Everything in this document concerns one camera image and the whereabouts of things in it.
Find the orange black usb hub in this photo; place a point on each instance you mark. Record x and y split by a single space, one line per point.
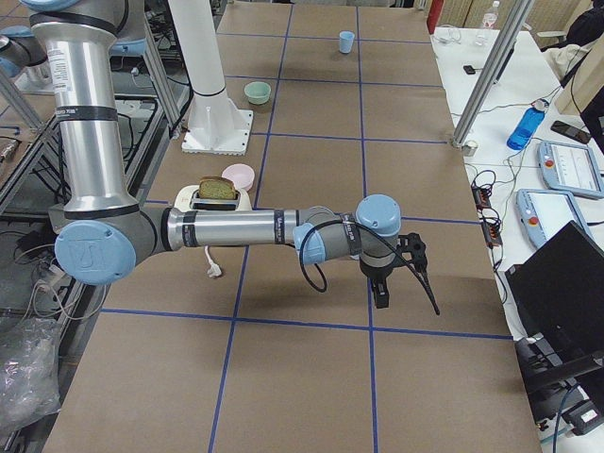
482 198

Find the upper teach pendant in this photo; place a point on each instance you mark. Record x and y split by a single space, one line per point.
570 167

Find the green bowl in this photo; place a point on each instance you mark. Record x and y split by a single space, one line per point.
257 92

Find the clear plastic bottle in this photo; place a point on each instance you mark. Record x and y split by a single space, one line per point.
490 16

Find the white camera stand base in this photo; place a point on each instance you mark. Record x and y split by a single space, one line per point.
215 124

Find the black laptop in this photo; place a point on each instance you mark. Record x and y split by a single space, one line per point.
558 293

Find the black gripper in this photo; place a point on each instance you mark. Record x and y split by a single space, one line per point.
376 275

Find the lower teach pendant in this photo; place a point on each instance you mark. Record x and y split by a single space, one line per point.
545 212

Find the blue water bottle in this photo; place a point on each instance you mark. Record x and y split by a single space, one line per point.
528 124

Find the bread slice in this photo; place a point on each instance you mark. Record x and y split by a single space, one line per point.
216 187

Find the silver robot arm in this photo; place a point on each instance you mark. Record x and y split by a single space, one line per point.
20 49
104 232

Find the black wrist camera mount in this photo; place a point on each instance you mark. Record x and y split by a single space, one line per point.
413 249

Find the clear plastic bag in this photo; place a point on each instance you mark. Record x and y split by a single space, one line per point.
29 373

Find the light blue cup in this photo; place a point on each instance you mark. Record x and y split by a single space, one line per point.
346 41

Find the black smartphone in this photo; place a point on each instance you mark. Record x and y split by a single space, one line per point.
571 132

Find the white toaster plug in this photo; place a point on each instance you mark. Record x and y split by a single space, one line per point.
214 270

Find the cream toaster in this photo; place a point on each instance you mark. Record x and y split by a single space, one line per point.
188 199

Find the teach pendant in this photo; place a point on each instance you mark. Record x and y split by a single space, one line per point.
545 212
570 167

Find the aluminium frame post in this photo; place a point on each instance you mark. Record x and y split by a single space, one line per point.
502 47

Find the pink bowl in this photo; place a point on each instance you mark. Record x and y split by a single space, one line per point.
241 175

